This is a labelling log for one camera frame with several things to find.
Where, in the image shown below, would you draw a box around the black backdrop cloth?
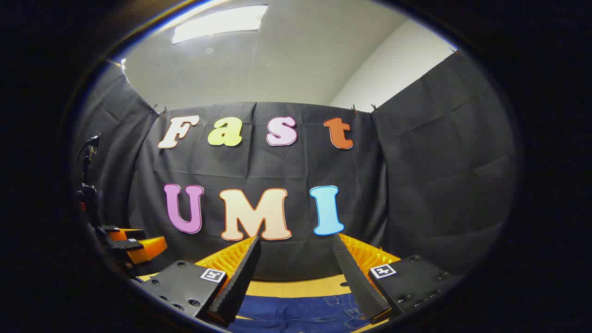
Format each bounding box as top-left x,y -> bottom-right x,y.
69,49 -> 518,283

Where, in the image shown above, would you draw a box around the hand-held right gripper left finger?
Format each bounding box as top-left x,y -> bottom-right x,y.
136,236 -> 262,328

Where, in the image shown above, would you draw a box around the ceiling light panel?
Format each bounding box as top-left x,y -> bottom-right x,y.
172,5 -> 269,45

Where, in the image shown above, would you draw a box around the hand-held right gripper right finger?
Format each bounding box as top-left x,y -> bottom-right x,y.
332,233 -> 464,324

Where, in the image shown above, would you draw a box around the blue jeans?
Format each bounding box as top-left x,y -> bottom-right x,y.
229,294 -> 370,333

